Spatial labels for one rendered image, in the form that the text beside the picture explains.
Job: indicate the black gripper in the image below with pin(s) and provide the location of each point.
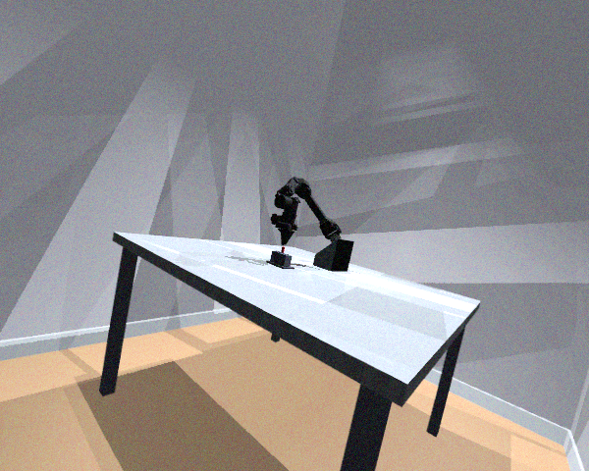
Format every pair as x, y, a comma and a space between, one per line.
286, 228

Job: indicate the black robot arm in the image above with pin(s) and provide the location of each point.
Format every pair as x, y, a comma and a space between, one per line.
284, 200

